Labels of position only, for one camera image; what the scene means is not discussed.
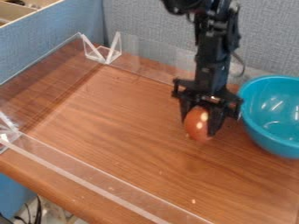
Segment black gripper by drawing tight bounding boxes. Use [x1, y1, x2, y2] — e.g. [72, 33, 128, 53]
[172, 78, 243, 137]

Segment brown toy mushroom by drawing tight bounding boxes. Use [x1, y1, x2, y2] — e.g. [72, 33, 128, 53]
[183, 106, 211, 142]

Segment blue plastic bowl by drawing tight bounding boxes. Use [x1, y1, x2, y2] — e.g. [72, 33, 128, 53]
[238, 74, 299, 159]

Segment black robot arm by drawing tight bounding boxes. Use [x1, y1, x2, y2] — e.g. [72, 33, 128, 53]
[160, 0, 243, 137]

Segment clear acrylic table barrier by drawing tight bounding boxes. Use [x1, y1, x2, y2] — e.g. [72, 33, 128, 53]
[0, 31, 299, 224]

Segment wooden shelf box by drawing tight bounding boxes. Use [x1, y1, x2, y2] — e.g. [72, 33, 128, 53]
[0, 0, 66, 29]

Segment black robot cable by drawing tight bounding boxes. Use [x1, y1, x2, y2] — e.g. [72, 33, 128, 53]
[231, 51, 248, 78]

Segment black cables under table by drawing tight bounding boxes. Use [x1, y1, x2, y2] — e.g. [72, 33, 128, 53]
[0, 195, 44, 224]

